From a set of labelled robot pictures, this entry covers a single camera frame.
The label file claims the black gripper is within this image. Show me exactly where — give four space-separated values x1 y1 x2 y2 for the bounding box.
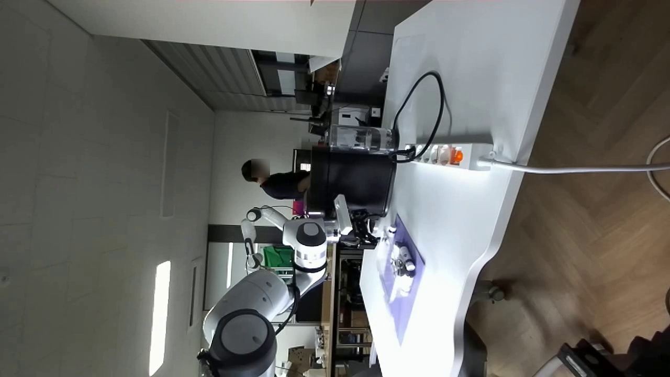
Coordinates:
351 209 384 249

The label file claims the clear plastic tray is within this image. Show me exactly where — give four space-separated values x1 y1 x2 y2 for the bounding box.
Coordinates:
381 232 426 282

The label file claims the black coffee machine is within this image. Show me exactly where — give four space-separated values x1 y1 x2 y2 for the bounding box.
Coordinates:
306 147 396 215

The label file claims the purple plastic sheet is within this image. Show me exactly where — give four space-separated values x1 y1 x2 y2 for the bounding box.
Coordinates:
378 215 426 344

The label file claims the clear water tank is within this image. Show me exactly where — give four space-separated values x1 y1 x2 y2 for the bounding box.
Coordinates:
332 124 394 152

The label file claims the person in black shirt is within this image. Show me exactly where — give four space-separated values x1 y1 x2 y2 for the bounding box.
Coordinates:
240 157 315 201

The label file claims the white power strip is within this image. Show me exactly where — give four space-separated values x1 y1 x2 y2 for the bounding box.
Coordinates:
410 143 524 173

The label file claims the grey window blind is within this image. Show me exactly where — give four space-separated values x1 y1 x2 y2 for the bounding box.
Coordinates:
145 39 273 116

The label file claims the black plug cable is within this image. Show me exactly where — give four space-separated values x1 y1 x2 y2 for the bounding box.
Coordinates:
390 70 448 166

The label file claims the white power strip cable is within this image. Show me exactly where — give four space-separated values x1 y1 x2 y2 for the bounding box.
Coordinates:
516 134 670 205

